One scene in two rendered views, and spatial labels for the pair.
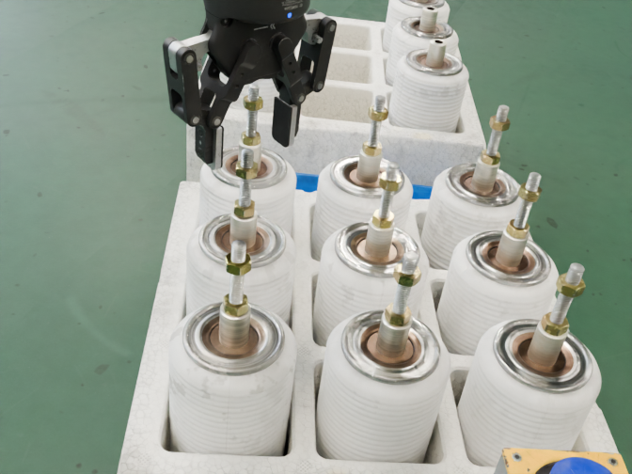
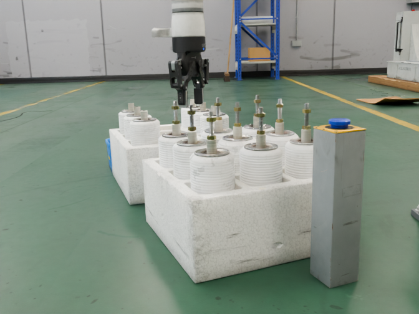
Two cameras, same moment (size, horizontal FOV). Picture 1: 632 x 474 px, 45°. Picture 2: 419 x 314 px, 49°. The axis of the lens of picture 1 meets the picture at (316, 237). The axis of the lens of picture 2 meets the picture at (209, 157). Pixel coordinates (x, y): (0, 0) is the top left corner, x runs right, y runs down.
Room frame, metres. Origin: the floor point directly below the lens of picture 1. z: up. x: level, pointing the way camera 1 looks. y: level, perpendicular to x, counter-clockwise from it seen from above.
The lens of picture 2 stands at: (-0.51, 0.32, 0.47)
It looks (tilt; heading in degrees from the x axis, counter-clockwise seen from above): 13 degrees down; 344
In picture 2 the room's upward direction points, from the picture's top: 2 degrees counter-clockwise
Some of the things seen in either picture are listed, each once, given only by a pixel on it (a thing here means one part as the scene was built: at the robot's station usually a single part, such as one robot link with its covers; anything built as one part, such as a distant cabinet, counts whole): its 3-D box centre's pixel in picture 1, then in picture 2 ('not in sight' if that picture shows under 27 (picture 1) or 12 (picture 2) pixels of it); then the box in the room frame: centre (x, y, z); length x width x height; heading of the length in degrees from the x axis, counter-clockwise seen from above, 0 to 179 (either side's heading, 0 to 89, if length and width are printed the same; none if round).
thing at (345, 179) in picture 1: (367, 177); (218, 131); (0.65, -0.04, 0.25); 0.08 x 0.08 x 0.01
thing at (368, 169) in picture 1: (369, 165); (218, 126); (0.65, -0.04, 0.26); 0.02 x 0.02 x 0.03
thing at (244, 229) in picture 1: (243, 228); (192, 137); (0.52, 0.06, 0.26); 0.02 x 0.02 x 0.03
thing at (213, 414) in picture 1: (229, 417); (212, 194); (0.40, 0.05, 0.16); 0.10 x 0.10 x 0.18
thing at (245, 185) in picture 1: (245, 190); (191, 121); (0.52, 0.06, 0.30); 0.01 x 0.01 x 0.08
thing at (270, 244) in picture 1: (242, 240); (192, 142); (0.52, 0.06, 0.25); 0.08 x 0.08 x 0.01
